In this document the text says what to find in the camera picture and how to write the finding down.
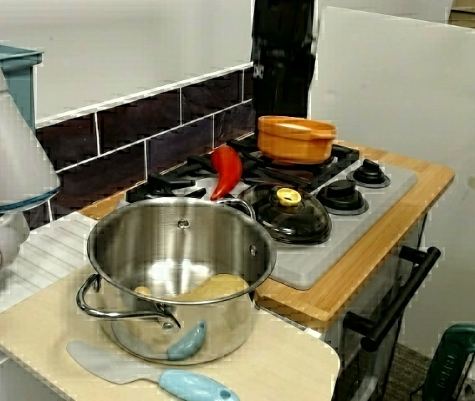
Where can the red toy pepper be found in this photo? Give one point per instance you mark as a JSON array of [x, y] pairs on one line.
[[227, 167]]

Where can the black stove knob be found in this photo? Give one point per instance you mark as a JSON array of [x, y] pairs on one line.
[[369, 171], [342, 196]]

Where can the green clamp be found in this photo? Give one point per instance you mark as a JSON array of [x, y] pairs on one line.
[[455, 346]]

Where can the grey toy stove plate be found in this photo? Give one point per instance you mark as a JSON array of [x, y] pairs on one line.
[[346, 246]]

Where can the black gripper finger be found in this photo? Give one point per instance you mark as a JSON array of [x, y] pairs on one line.
[[271, 79], [302, 67]]

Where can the glass lid yellow knob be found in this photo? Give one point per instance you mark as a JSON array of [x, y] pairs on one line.
[[304, 221]]

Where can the white toy kitchen cabinet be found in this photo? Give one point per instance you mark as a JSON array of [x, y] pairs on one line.
[[333, 355]]

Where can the orange plastic pot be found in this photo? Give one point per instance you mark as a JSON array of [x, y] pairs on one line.
[[296, 146]]

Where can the light wooden cutting board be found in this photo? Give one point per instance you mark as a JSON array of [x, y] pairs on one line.
[[283, 363]]

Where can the stainless steel pot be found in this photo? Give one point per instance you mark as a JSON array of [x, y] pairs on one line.
[[204, 334]]

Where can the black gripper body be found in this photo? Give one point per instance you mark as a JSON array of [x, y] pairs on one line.
[[283, 29]]

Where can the dark tile backsplash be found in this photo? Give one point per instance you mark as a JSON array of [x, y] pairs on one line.
[[137, 138]]

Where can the white ribbed sink drainboard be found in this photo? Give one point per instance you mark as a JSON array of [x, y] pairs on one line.
[[49, 250]]

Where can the black burner grate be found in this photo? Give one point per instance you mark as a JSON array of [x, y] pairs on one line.
[[166, 184], [342, 156]]

